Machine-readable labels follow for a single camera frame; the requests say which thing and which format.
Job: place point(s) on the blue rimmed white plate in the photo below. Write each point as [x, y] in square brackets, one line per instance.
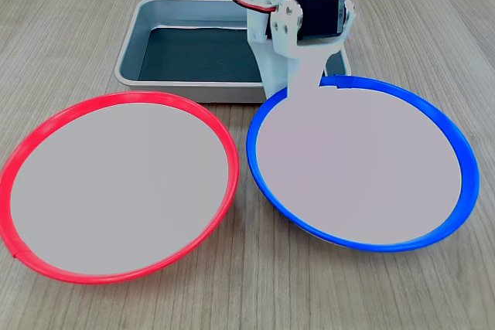
[367, 171]

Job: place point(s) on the black mat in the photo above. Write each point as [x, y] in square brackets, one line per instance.
[193, 55]

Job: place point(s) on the steel tray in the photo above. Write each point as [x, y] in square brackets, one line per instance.
[166, 9]

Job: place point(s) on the red rimmed white plate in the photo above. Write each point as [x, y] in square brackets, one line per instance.
[116, 191]

